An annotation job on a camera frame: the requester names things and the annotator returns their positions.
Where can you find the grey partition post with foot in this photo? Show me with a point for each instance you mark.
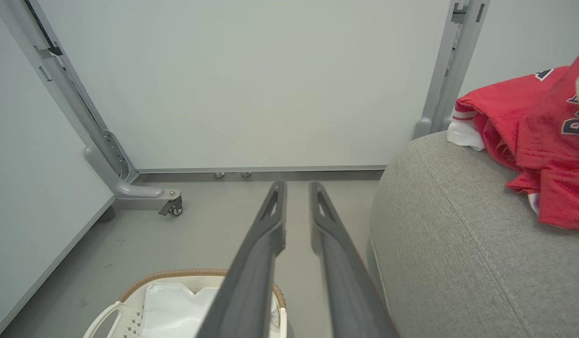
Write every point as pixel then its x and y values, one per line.
pixel 102 150

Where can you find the red sports jersey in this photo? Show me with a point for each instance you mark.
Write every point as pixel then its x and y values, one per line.
pixel 543 131

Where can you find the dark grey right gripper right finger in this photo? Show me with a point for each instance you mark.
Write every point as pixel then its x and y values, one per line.
pixel 346 281

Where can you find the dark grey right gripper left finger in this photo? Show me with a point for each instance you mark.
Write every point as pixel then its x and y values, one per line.
pixel 252 281

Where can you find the grey partition bottom rail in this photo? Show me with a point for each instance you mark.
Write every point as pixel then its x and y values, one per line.
pixel 270 171

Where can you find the black caster wheel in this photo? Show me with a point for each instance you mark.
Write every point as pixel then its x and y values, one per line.
pixel 174 209

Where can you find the woven laundry basket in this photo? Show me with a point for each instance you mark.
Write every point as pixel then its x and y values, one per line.
pixel 130 317

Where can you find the grey fabric sofa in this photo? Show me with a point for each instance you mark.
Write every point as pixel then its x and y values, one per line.
pixel 458 258

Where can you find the white garment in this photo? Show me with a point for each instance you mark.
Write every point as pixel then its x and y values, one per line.
pixel 177 310

